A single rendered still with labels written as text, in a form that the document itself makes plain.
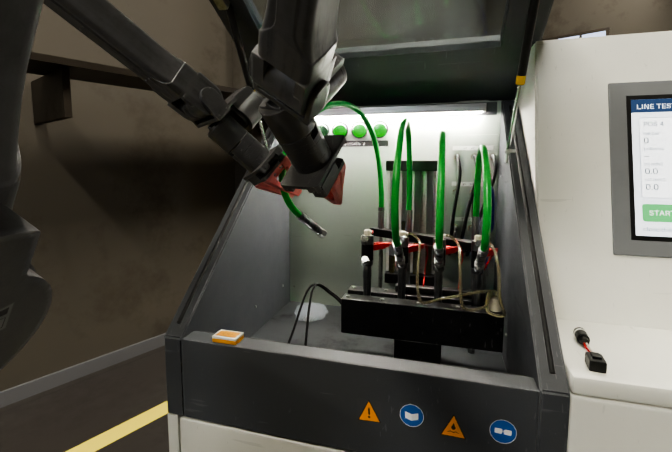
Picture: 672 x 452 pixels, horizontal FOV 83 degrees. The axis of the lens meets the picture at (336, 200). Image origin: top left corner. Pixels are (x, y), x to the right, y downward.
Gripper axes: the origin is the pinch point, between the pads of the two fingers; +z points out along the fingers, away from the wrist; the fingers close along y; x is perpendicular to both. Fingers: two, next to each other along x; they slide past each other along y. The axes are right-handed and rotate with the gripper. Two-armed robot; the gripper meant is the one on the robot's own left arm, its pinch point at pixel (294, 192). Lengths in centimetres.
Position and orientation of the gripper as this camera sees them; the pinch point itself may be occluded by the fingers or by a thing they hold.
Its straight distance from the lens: 78.1
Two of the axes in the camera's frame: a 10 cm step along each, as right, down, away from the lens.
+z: 7.0, 6.4, 3.2
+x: -5.0, 7.5, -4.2
